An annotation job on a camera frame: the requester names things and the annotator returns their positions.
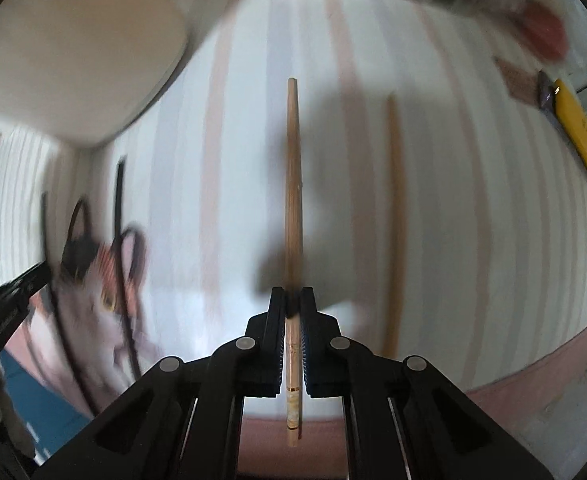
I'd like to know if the beige utensil holder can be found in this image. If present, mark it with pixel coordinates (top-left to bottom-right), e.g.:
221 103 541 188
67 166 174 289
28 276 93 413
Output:
0 0 187 148

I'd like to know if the striped cat tablecloth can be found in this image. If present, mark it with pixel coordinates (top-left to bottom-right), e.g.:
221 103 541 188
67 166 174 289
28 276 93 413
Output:
0 0 587 453

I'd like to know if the yellow knife sharpener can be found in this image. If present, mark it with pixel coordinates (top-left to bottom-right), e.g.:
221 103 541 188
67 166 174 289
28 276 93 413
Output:
536 70 587 174

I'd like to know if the clear plastic bag right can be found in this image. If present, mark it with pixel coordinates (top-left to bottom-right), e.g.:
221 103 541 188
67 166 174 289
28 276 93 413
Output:
506 0 569 63

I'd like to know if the black chopstick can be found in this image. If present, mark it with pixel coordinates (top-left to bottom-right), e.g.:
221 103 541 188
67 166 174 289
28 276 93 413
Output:
112 156 143 378
41 192 98 418

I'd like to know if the light wooden chopstick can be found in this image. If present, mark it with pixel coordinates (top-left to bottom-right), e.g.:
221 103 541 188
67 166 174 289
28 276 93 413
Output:
382 94 407 358
285 78 303 448

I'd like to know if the brown card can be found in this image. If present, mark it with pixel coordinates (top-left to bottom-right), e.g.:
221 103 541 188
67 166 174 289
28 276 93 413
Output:
494 58 539 107

